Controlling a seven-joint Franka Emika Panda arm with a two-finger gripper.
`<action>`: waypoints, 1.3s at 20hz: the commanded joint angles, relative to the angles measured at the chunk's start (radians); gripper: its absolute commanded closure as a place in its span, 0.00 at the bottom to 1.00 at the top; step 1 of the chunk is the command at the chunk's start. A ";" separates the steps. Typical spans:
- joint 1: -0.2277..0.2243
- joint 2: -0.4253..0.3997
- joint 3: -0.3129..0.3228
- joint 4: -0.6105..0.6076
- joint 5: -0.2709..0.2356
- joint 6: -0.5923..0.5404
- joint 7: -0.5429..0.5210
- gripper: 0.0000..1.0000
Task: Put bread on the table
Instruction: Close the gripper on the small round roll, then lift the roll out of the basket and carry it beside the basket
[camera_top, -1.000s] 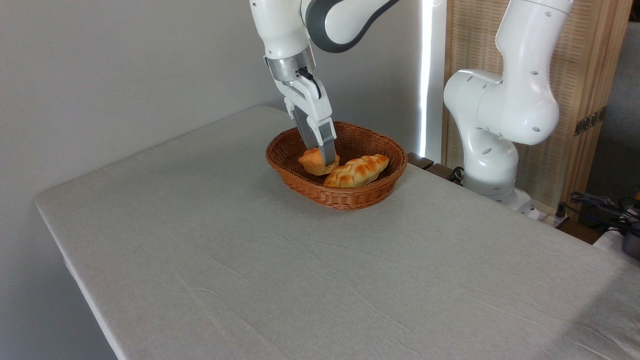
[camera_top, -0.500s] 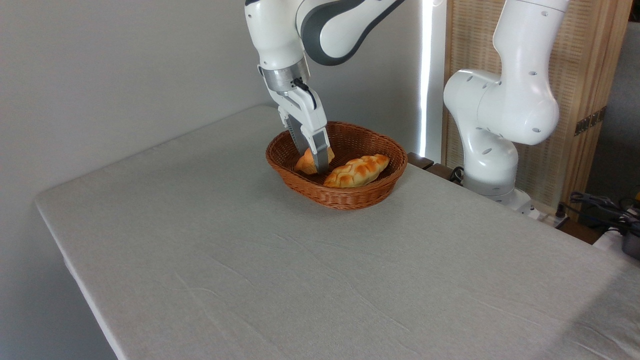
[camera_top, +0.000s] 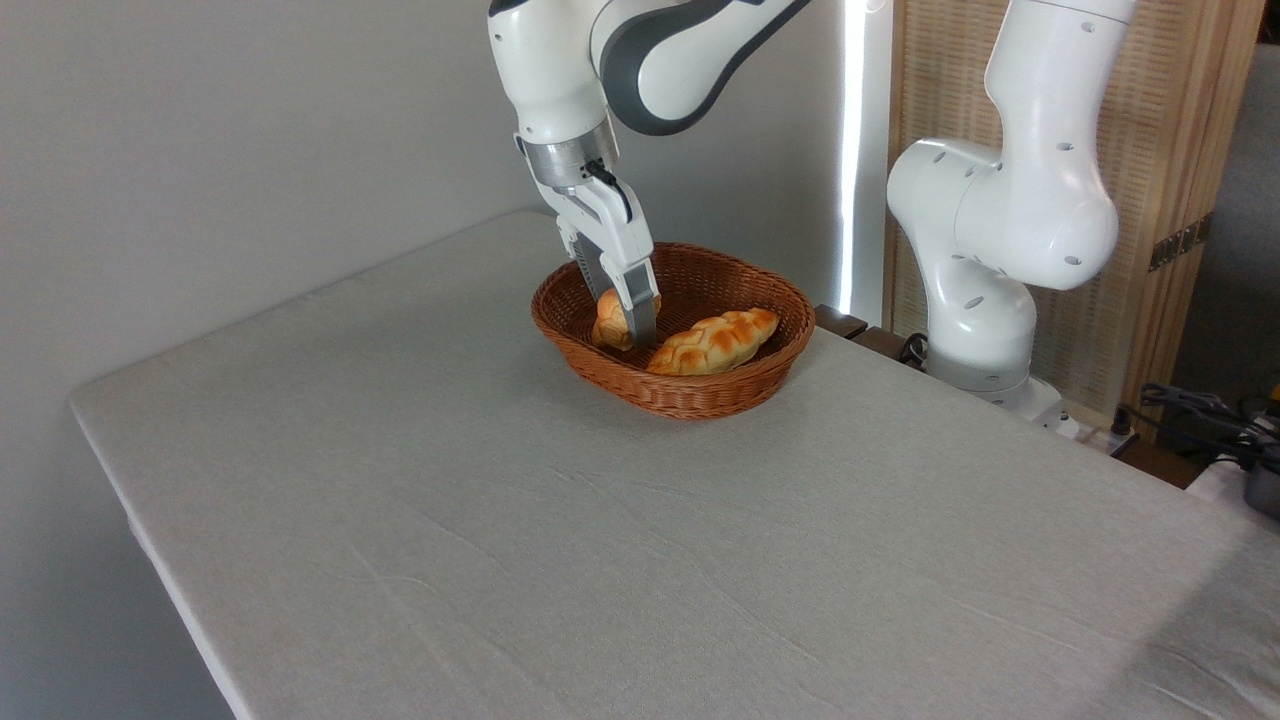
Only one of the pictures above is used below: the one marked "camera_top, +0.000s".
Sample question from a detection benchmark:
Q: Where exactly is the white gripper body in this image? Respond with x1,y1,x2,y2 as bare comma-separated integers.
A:
545,176,657,273

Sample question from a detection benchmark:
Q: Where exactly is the gray gripper finger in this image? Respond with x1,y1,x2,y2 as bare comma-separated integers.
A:
556,216,613,301
612,256,662,350

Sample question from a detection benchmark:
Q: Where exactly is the round orange bread roll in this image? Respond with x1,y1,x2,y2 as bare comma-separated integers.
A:
591,287,663,352

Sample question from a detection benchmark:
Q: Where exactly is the braided golden bread loaf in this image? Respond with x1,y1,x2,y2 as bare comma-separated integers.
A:
646,308,781,377

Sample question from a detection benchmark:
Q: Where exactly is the brown wicker basket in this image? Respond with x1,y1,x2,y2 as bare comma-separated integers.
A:
530,241,817,421

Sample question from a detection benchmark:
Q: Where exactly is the light gray tablecloth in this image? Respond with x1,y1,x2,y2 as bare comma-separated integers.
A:
68,210,1280,720

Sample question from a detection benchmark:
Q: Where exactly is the white power strip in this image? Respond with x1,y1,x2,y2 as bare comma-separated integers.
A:
1062,418,1141,457

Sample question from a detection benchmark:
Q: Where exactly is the brass screen hinge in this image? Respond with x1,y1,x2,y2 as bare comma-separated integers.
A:
1148,212,1215,272

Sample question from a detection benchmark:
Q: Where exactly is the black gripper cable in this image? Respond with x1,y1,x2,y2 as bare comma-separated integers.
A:
584,160,635,224

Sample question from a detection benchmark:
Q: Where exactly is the black cable bundle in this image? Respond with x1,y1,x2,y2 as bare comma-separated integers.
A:
1112,382,1280,473

